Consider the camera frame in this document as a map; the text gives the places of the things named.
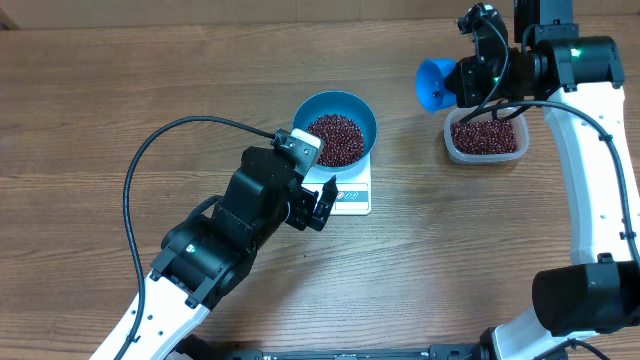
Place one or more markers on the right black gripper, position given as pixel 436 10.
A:
pixel 470 80

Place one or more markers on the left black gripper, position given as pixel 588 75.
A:
pixel 304 203

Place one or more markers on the blue plastic measuring scoop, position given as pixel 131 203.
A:
pixel 431 89

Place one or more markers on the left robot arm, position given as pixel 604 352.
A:
pixel 207 255

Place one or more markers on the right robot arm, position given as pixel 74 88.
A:
pixel 544 61

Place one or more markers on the white digital kitchen scale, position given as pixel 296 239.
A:
pixel 354 186

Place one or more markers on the red beans in bowl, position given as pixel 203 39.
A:
pixel 343 139

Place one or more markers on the teal blue bowl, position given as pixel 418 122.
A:
pixel 343 103

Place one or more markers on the red adzuki beans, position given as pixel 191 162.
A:
pixel 487 137

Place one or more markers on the clear plastic food container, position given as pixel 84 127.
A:
pixel 520 129

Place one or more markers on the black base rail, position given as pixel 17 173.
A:
pixel 195 348

